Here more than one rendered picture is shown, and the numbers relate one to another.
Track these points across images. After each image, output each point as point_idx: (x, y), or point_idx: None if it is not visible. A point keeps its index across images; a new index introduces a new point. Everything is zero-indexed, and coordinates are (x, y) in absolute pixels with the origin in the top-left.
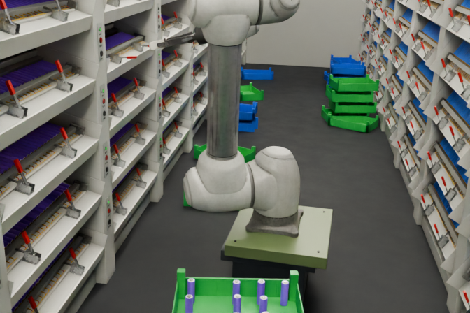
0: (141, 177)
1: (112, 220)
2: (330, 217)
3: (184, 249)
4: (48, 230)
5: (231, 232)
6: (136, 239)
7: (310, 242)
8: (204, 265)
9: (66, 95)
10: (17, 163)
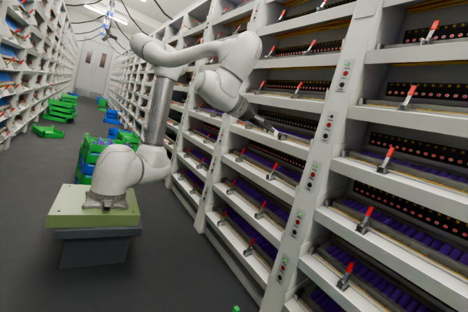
0: (260, 262)
1: (207, 203)
2: (52, 207)
3: (177, 259)
4: (195, 161)
5: (134, 193)
6: (214, 258)
7: (75, 190)
8: (152, 249)
9: (207, 116)
10: (195, 126)
